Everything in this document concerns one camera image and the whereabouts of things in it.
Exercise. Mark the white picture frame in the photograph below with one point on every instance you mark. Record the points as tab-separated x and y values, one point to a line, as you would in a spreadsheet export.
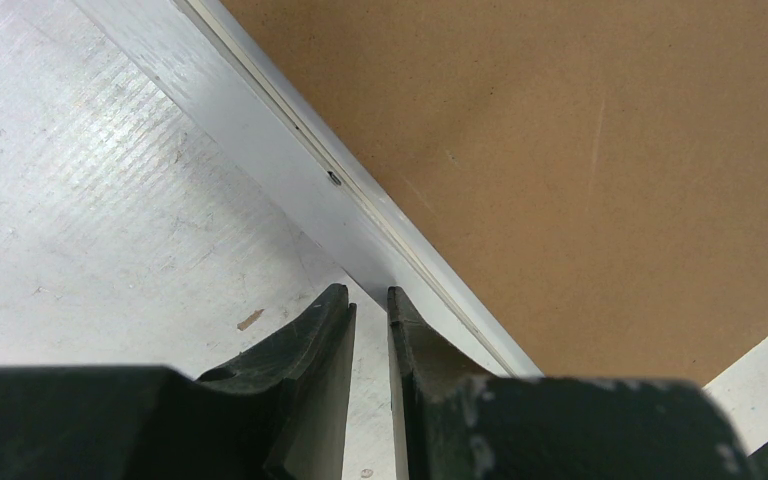
561	187

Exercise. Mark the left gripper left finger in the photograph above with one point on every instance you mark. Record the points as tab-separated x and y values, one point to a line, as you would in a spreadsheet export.
275	411

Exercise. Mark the white brown backing board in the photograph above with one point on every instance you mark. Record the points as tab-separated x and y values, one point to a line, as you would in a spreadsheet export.
595	171

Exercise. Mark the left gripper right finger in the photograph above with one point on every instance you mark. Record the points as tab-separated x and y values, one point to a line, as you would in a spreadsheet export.
453	419

